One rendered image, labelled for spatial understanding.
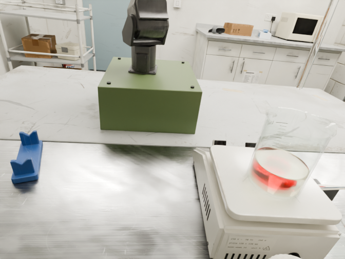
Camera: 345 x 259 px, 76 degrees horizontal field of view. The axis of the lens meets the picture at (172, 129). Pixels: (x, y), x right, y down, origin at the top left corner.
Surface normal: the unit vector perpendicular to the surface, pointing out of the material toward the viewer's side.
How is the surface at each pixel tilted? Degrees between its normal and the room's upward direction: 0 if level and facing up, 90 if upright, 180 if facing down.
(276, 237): 90
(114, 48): 90
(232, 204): 0
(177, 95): 90
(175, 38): 90
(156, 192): 0
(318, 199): 0
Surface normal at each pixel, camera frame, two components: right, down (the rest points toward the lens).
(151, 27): 0.50, 0.55
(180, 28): 0.08, 0.51
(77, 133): 0.11, -0.86
